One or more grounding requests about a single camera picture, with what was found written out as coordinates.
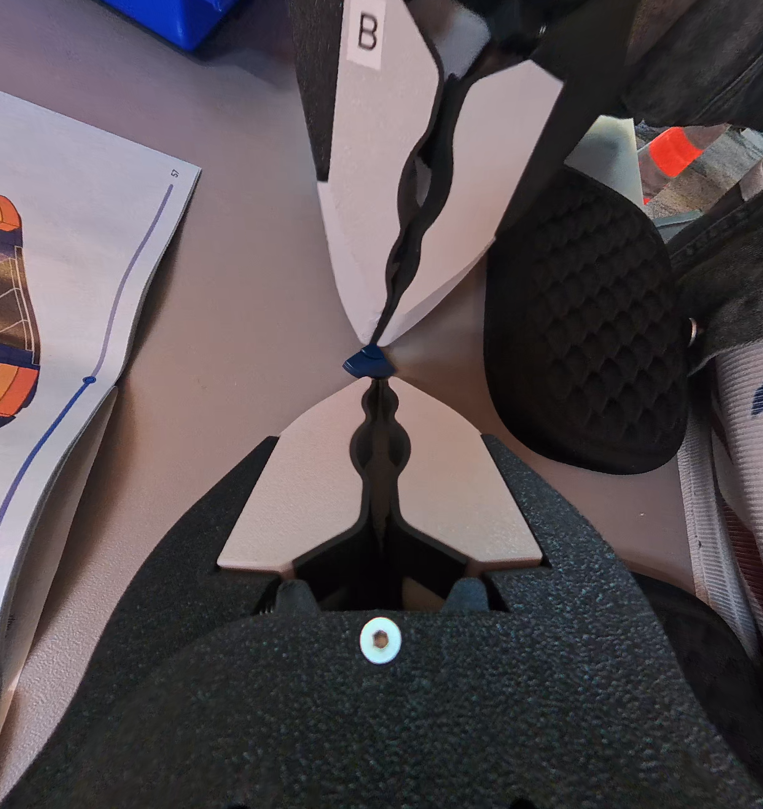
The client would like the blue plastic bin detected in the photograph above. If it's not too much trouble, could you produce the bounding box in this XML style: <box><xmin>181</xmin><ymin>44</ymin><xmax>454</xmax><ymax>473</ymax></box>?
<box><xmin>97</xmin><ymin>0</ymin><xmax>240</xmax><ymax>53</ymax></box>

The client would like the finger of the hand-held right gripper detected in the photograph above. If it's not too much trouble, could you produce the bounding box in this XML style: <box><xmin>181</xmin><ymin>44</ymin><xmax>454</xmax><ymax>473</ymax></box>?
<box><xmin>316</xmin><ymin>0</ymin><xmax>447</xmax><ymax>343</ymax></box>
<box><xmin>380</xmin><ymin>0</ymin><xmax>566</xmax><ymax>347</ymax></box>

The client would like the open instruction booklet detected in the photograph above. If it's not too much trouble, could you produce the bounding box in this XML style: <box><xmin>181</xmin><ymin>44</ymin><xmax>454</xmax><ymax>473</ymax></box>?
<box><xmin>0</xmin><ymin>83</ymin><xmax>202</xmax><ymax>769</ymax></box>

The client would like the dark blue quarter-round brick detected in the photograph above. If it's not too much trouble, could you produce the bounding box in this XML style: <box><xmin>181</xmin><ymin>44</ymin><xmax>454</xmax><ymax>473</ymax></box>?
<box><xmin>343</xmin><ymin>345</ymin><xmax>396</xmax><ymax>380</ymax></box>

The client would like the person's pale striped shirt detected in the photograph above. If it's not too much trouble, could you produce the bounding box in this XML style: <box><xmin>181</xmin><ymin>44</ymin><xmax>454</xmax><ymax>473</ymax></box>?
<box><xmin>677</xmin><ymin>342</ymin><xmax>763</xmax><ymax>674</ymax></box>

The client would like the black padded armrest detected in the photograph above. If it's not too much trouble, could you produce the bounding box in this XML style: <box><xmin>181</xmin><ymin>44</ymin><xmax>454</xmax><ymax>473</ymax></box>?
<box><xmin>634</xmin><ymin>573</ymin><xmax>763</xmax><ymax>809</ymax></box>
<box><xmin>484</xmin><ymin>168</ymin><xmax>690</xmax><ymax>476</ymax></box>

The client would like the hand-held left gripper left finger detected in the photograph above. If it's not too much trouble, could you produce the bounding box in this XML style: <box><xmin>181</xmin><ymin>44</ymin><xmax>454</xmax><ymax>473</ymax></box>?
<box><xmin>217</xmin><ymin>379</ymin><xmax>374</xmax><ymax>574</ymax></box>

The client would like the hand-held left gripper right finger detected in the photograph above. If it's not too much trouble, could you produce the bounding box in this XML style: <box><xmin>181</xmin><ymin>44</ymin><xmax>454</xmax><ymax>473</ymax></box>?
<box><xmin>389</xmin><ymin>378</ymin><xmax>544</xmax><ymax>570</ymax></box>

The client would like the orange traffic cone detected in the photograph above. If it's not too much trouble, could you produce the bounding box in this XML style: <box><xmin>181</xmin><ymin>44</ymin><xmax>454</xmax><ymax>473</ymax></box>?
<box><xmin>637</xmin><ymin>126</ymin><xmax>705</xmax><ymax>205</ymax></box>

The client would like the person's dark jacket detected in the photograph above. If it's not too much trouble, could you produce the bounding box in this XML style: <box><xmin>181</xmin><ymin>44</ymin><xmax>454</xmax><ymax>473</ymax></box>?
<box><xmin>663</xmin><ymin>184</ymin><xmax>763</xmax><ymax>380</ymax></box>

